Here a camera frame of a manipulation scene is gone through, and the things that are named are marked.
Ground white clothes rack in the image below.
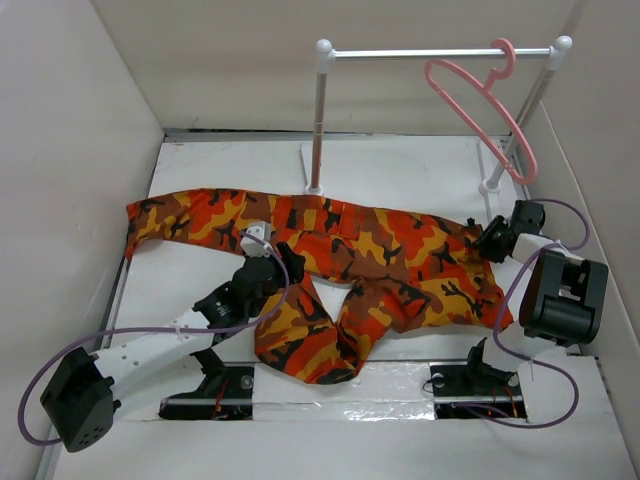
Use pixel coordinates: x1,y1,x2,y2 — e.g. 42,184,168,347
300,35,573,216

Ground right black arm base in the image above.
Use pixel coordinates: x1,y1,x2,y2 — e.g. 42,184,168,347
422,339,527,419

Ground orange camouflage trousers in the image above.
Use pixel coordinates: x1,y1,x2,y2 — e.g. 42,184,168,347
125,188,513,385

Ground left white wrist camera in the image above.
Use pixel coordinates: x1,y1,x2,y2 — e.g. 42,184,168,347
240,221,273,258

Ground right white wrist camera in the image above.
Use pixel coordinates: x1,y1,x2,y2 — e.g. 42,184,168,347
509,200,546,235

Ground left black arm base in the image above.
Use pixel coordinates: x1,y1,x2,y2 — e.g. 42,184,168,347
158,349,255,421

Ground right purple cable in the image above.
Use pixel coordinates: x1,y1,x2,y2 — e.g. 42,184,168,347
468,199,592,426

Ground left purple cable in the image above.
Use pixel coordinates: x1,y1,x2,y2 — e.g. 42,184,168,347
17,229,291,447

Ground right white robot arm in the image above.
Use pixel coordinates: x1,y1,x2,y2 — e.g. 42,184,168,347
462,200,609,394

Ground purple cable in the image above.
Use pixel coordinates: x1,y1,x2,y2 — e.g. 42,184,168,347
468,199,592,426
17,229,291,447

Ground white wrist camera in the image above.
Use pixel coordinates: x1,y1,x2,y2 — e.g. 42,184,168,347
240,221,273,258
509,200,546,235

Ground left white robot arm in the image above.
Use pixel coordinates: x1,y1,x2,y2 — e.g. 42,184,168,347
40,242,305,453

